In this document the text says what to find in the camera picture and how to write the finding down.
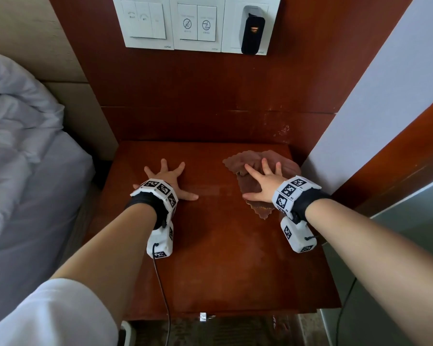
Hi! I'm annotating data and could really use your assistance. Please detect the person's right hand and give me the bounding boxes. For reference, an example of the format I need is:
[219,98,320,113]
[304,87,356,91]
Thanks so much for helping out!
[242,158,288,204]

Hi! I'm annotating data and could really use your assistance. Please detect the person's left hand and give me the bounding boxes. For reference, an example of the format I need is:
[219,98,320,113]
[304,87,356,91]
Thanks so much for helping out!
[133,159,199,202]

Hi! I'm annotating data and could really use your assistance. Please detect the brown cleaning cloth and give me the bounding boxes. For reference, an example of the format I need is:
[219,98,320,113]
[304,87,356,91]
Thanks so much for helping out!
[223,150,302,220]

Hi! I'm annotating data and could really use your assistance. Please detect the person's left forearm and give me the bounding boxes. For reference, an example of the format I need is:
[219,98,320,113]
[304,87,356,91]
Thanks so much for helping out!
[50,203,158,323]

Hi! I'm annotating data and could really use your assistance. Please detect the person's right forearm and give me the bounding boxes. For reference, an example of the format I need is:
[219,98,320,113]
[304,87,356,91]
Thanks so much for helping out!
[305,198,433,346]

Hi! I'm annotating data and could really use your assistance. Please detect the white marker wristband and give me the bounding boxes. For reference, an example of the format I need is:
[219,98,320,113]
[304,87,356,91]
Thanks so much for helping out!
[272,175,322,214]
[130,179,179,214]

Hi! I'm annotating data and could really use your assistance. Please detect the brown wooden nightstand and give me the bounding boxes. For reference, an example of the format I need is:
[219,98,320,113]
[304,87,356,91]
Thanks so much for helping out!
[85,141,342,321]

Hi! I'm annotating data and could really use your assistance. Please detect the white duvet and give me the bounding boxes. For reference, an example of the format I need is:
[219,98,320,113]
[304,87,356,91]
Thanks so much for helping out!
[0,49,95,254]

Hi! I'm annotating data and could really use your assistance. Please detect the grey bed sheet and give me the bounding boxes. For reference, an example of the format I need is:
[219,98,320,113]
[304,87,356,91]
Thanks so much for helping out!
[0,178,102,330]

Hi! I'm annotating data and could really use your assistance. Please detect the white socket panel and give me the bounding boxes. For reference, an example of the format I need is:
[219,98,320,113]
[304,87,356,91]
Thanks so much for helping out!
[221,0,281,55]

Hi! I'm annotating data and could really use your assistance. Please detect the white shirt sleeve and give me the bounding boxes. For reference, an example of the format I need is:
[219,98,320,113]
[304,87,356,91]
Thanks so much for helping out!
[0,278,119,346]

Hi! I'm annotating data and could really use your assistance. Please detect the beige padded headboard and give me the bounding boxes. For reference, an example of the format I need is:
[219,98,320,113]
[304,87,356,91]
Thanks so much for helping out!
[0,0,120,161]

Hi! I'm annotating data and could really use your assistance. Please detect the black wrist strap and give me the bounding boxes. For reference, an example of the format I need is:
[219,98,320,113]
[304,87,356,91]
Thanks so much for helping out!
[124,192,171,230]
[291,189,332,224]

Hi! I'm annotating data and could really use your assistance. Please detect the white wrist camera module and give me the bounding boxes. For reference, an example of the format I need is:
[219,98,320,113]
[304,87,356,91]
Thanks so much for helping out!
[146,221,175,260]
[280,214,318,253]

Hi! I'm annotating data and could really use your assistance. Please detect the black cable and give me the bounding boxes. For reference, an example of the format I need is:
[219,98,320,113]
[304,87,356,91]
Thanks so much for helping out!
[335,277,358,346]
[153,256,172,346]

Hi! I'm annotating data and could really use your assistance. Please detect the white two-button switch panel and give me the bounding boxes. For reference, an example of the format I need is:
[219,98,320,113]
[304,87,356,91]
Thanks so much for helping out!
[169,0,226,53]

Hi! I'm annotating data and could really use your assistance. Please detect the white three-button switch panel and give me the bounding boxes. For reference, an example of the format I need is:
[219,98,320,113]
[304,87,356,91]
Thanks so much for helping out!
[111,0,174,50]

